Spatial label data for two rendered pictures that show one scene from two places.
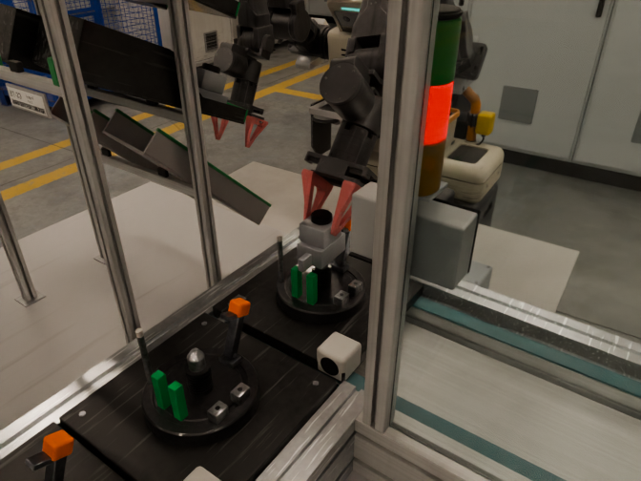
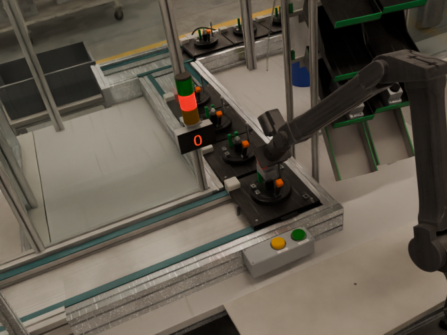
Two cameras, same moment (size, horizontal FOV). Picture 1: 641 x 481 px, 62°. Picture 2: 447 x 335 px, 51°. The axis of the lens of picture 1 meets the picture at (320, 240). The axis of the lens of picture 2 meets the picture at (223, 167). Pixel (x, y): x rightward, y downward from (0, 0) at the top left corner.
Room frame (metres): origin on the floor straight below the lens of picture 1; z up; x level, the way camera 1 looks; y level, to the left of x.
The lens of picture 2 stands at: (1.29, -1.04, 2.02)
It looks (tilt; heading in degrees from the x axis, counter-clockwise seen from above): 37 degrees down; 128
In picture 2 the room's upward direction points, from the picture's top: 9 degrees counter-clockwise
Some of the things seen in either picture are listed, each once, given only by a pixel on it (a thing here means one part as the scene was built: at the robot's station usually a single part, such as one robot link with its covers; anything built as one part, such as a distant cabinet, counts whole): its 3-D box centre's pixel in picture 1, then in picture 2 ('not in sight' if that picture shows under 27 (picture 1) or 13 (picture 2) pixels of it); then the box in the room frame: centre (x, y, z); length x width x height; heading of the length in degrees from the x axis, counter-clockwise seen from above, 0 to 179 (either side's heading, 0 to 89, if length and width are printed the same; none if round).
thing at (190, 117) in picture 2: not in sight; (190, 113); (0.46, -0.09, 1.28); 0.05 x 0.05 x 0.05
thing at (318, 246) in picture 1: (318, 238); (265, 163); (0.65, 0.00, 1.08); 0.08 x 0.04 x 0.07; 145
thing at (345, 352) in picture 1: (339, 356); (232, 185); (0.52, -0.02, 0.97); 0.05 x 0.05 x 0.04; 55
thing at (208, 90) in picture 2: not in sight; (193, 92); (0.05, 0.43, 1.01); 0.24 x 0.24 x 0.13; 55
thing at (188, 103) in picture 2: not in sight; (187, 100); (0.46, -0.09, 1.33); 0.05 x 0.05 x 0.05
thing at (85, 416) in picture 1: (197, 374); (237, 145); (0.45, 0.15, 1.01); 0.24 x 0.24 x 0.13; 55
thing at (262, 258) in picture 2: not in sight; (279, 250); (0.79, -0.19, 0.93); 0.21 x 0.07 x 0.06; 55
